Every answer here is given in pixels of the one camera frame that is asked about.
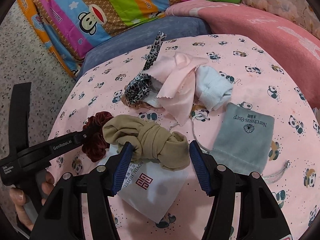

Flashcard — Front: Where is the beige knotted stocking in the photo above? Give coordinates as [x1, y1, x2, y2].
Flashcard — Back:
[103, 115, 190, 171]

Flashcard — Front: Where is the dark red velvet scrunchie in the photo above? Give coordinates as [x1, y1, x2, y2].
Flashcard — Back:
[82, 111, 113, 163]

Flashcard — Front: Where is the white hotel paper bag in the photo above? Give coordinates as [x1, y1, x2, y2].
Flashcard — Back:
[110, 160, 189, 228]

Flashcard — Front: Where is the grey velvet pouch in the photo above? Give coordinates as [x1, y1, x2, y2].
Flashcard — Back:
[198, 102, 274, 175]

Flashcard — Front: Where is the person's left hand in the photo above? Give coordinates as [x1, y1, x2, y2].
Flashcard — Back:
[9, 171, 55, 231]

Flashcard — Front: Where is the leopard print hair band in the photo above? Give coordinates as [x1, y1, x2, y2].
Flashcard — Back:
[121, 31, 167, 108]

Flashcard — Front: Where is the white folded sock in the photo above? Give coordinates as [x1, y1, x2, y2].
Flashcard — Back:
[195, 66, 233, 111]

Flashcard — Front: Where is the pink cleaning cloth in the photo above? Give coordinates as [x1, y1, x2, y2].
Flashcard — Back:
[145, 52, 208, 126]

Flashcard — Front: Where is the pink panda print sheet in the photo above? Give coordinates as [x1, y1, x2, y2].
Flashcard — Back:
[50, 35, 319, 239]

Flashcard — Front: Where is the blue grey mattress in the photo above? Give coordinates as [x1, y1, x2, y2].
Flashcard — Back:
[76, 16, 213, 80]

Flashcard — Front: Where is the pink towel blanket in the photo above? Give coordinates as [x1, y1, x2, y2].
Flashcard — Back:
[165, 0, 319, 107]

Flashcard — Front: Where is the colourful monkey print quilt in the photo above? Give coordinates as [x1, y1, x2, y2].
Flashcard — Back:
[17, 0, 189, 78]

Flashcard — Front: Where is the grey floral pillow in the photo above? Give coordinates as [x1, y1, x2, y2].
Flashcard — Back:
[242, 0, 319, 38]

